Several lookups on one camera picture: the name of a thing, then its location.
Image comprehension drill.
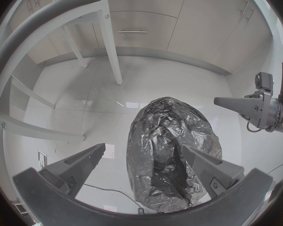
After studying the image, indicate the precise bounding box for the black cable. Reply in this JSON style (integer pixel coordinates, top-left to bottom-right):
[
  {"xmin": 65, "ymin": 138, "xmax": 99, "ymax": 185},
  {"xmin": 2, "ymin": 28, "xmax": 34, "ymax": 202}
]
[
  {"xmin": 266, "ymin": 157, "xmax": 283, "ymax": 176},
  {"xmin": 84, "ymin": 183, "xmax": 145, "ymax": 215}
]

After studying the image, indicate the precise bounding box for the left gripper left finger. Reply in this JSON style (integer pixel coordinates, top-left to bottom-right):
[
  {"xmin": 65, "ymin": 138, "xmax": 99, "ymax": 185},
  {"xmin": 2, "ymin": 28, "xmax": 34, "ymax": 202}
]
[{"xmin": 38, "ymin": 143, "xmax": 106, "ymax": 196}]

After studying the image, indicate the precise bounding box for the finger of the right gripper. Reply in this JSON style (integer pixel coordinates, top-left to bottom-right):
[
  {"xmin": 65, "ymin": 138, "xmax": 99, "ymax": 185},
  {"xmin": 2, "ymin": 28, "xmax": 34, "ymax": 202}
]
[
  {"xmin": 238, "ymin": 113, "xmax": 260, "ymax": 129},
  {"xmin": 214, "ymin": 97, "xmax": 263, "ymax": 121}
]

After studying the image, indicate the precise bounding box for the black plastic bag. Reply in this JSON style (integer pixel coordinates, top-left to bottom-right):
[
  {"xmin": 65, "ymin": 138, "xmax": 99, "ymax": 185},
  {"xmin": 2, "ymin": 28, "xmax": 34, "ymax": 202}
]
[{"xmin": 127, "ymin": 97, "xmax": 223, "ymax": 214}]

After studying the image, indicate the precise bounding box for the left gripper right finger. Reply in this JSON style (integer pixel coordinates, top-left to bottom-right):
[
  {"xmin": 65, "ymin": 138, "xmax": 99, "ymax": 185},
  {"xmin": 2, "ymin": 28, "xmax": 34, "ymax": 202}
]
[{"xmin": 182, "ymin": 145, "xmax": 246, "ymax": 196}]

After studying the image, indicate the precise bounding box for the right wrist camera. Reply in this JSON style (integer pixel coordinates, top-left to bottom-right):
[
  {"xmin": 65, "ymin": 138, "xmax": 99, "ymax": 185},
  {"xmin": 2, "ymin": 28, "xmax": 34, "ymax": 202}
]
[{"xmin": 244, "ymin": 72, "xmax": 274, "ymax": 99}]

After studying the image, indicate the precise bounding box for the beige cabinet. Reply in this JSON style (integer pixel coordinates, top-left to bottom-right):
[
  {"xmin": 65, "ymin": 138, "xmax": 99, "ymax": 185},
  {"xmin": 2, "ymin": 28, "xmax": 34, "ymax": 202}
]
[{"xmin": 8, "ymin": 0, "xmax": 277, "ymax": 76}]

